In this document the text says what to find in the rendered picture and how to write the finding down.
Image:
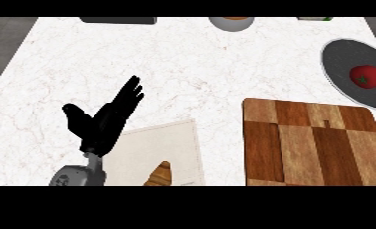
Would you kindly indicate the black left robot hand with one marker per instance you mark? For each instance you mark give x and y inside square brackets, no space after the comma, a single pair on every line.
[105,120]

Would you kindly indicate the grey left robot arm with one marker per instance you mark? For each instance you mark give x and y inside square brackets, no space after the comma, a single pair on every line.
[80,175]

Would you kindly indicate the wooden cutting board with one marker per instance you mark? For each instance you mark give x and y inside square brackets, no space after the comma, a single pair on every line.
[308,143]

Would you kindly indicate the grey pan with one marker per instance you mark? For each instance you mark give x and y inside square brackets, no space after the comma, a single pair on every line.
[345,62]

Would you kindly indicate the red tomato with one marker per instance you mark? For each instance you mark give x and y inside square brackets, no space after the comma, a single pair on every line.
[364,76]

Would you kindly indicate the beige cloth placemat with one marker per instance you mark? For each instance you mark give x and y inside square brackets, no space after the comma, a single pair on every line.
[157,146]

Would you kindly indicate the golden brown croissant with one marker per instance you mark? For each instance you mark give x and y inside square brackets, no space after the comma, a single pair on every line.
[161,175]

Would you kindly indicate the dark grey flat appliance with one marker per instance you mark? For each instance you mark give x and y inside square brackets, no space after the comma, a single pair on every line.
[118,20]

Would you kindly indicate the grey bowl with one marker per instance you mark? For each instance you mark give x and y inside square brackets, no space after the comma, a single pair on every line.
[232,23]

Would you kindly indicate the pale box with green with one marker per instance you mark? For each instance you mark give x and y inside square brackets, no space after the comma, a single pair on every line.
[316,18]

